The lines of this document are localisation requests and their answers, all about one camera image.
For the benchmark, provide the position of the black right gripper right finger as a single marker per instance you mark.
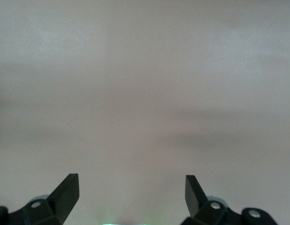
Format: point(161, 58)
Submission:
point(193, 197)

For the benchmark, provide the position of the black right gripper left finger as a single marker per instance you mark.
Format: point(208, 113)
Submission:
point(65, 197)

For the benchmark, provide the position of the brown table cover sheet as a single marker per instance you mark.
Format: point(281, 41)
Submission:
point(145, 82)

